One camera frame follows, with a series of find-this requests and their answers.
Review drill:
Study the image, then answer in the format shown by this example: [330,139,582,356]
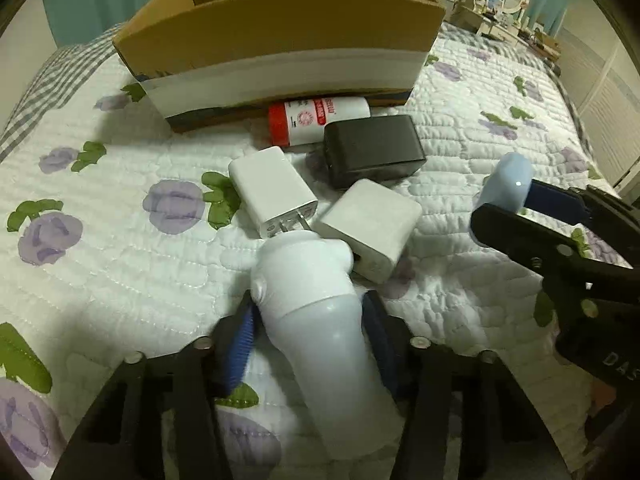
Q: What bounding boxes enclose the cardboard box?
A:
[112,0,447,134]

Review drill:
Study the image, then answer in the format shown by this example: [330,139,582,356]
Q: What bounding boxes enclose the floral quilted blanket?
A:
[0,20,632,480]

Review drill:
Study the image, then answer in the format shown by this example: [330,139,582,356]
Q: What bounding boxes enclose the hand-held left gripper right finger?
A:
[360,290,576,480]

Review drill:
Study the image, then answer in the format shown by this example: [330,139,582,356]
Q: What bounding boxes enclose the white plastic bottle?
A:
[249,232,404,459]

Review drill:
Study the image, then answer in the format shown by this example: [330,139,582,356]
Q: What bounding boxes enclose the grey plaid cloth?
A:
[0,23,132,162]

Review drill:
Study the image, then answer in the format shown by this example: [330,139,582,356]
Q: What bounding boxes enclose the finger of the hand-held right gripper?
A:
[522,179,640,243]
[470,204,640,306]

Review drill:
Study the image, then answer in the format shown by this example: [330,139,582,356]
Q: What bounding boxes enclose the white square charger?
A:
[317,179,424,284]

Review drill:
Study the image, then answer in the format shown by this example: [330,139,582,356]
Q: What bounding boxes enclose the white slatted cabinet doors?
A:
[554,25,640,193]

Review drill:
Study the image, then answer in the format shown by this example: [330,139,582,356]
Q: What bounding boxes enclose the red and white bottle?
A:
[267,96,372,148]

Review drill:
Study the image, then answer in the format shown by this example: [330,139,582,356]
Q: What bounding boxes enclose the white charger with prongs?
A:
[228,146,320,240]

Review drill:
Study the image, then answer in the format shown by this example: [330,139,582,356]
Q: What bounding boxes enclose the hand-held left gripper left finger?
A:
[50,292,259,480]

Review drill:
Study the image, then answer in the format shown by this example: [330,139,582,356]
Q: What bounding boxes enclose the light blue small case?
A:
[474,152,534,212]

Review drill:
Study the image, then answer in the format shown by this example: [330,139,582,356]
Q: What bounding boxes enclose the white dressing table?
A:
[452,0,562,57]

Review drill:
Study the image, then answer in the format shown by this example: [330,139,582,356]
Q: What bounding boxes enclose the black power adapter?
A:
[322,114,427,190]

